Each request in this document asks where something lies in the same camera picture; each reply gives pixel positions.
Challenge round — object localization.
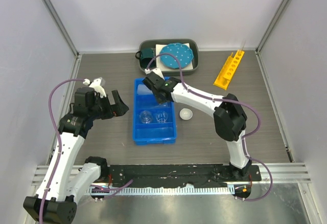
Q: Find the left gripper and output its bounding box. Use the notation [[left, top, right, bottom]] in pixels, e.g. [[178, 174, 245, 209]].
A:
[[89, 90, 128, 120]]

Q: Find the clear plastic funnel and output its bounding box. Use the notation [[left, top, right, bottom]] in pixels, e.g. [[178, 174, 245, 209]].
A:
[[153, 102, 170, 109]]

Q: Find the clear round glass flask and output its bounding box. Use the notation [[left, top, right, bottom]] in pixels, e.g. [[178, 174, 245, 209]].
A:
[[138, 110, 153, 124]]

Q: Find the clear plastic beaker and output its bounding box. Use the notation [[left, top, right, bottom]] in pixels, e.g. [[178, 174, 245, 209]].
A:
[[155, 111, 169, 123]]

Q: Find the white evaporating dish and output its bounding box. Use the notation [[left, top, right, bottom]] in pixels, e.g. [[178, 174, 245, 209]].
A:
[[179, 108, 193, 120]]

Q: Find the blue plastic divided bin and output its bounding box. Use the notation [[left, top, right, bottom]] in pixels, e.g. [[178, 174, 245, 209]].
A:
[[133, 78, 177, 145]]

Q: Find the yellow test tube rack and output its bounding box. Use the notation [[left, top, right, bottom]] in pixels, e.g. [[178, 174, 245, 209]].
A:
[[213, 50, 245, 90]]

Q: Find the white squeeze bottle red cap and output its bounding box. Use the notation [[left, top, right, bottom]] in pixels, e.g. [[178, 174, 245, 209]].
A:
[[136, 84, 153, 96]]

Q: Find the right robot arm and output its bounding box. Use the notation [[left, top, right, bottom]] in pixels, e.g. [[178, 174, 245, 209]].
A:
[[143, 68, 251, 181]]

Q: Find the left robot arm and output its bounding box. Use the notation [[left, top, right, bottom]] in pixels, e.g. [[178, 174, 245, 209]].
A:
[[23, 87, 129, 223]]

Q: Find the dark green mug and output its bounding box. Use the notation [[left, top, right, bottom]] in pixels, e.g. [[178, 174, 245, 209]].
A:
[[135, 48, 155, 69]]

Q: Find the white square paper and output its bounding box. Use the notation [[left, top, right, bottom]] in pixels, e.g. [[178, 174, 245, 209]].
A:
[[155, 39, 198, 72]]

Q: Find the blue dotted plate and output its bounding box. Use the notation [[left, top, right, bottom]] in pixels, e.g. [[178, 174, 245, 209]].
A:
[[159, 42, 194, 71]]

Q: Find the grey plastic tray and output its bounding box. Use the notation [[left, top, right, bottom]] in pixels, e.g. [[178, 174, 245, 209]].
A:
[[138, 38, 199, 76]]

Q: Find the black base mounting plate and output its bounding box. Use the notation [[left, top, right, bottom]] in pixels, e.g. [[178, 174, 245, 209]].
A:
[[100, 164, 262, 188]]

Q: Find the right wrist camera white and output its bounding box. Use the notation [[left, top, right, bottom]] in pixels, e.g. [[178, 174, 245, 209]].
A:
[[144, 68, 164, 79]]

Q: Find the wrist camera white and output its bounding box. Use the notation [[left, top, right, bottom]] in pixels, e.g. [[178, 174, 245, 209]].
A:
[[83, 77, 107, 98], [144, 68, 164, 79]]

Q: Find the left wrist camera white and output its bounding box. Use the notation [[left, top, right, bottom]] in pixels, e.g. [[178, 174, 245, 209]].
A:
[[83, 77, 107, 98]]

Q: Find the white slotted cable duct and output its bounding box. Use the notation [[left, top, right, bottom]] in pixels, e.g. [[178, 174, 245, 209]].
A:
[[86, 185, 236, 196]]

